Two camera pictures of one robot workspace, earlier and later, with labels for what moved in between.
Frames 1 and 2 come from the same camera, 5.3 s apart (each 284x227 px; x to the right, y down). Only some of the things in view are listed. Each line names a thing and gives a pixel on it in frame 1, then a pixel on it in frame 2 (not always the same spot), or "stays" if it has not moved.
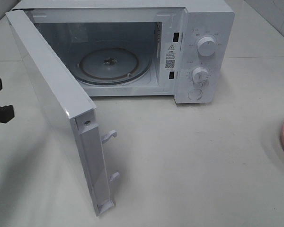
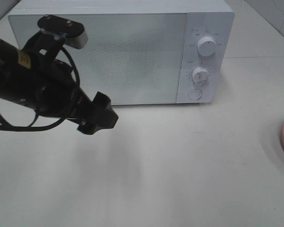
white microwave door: x=79 y=110 → x=133 y=58
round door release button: x=195 y=94 stays
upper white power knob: x=206 y=46 stays
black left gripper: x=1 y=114 → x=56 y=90
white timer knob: x=200 y=75 stays
